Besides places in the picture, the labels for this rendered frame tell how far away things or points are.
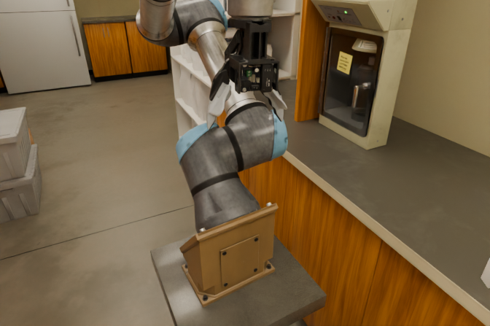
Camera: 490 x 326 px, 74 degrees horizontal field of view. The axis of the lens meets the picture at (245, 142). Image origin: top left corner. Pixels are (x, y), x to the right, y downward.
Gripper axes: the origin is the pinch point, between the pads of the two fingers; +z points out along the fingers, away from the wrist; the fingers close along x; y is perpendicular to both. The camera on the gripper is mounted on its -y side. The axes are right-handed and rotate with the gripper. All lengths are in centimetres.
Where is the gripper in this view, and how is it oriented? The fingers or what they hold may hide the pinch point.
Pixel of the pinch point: (244, 124)
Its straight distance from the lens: 65.1
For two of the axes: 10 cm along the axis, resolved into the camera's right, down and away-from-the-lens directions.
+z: -0.1, 9.0, 4.3
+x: 9.5, -1.2, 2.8
